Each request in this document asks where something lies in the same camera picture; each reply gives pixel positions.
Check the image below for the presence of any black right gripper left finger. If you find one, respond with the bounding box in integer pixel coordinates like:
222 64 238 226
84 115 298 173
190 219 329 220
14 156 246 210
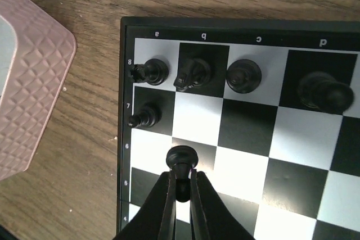
114 171 176 240

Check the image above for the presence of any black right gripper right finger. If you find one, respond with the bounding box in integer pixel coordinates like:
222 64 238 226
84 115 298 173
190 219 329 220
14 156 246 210
190 169 254 240

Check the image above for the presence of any black chess pawn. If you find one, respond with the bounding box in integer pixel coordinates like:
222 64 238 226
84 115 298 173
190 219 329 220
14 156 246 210
127 103 161 128
166 145 199 203

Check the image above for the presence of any black chess piece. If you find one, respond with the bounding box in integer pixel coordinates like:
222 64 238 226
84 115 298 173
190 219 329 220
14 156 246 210
297 71 354 114
226 58 262 94
173 58 212 92

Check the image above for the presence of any black chess rook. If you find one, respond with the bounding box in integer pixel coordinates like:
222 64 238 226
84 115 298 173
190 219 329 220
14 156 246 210
129 58 169 86

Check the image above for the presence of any black and silver chessboard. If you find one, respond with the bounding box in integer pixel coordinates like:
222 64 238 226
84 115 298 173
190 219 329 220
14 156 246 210
116 17 359 239

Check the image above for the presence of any pink tray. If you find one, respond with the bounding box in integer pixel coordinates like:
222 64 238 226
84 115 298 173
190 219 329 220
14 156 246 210
1 0 77 180

